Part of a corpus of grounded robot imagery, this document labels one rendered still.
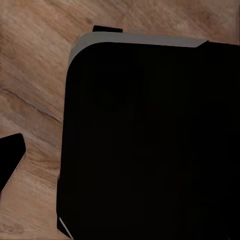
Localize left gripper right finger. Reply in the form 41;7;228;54
224;132;240;173

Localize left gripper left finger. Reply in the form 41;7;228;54
0;133;26;193

